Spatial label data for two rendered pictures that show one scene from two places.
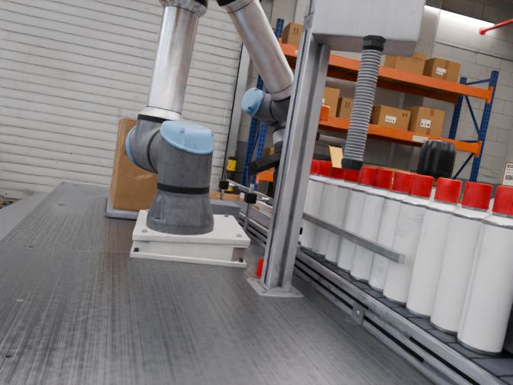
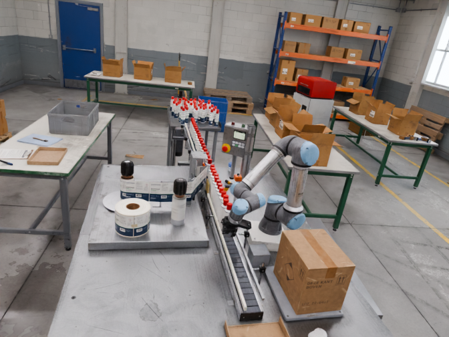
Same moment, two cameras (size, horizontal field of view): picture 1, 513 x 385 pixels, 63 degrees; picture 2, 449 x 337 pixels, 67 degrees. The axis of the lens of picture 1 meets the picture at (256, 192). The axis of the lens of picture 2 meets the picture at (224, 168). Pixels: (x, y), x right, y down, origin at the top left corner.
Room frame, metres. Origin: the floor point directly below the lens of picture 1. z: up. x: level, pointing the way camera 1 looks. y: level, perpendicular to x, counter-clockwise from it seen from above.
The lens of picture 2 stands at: (2.82, -0.02, 2.05)
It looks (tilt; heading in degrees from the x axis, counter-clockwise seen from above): 23 degrees down; 185
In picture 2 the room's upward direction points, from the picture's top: 7 degrees clockwise
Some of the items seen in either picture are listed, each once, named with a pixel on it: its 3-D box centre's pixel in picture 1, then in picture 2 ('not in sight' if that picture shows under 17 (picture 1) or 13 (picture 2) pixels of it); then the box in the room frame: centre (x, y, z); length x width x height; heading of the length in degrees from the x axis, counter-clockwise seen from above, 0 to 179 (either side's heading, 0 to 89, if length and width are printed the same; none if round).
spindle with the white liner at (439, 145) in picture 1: (428, 201); (179, 200); (1.04, -0.42, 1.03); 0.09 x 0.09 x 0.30
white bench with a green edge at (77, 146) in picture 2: not in sight; (63, 168); (-0.33, -2.06, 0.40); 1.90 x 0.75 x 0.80; 13
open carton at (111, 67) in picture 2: not in sight; (112, 66); (-4.12, -3.23, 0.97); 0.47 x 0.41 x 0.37; 10
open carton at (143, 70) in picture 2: not in sight; (143, 69); (-4.26, -2.61, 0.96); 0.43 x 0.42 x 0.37; 101
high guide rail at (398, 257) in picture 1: (274, 202); (235, 230); (1.13, -0.05, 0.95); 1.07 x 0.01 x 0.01; 20
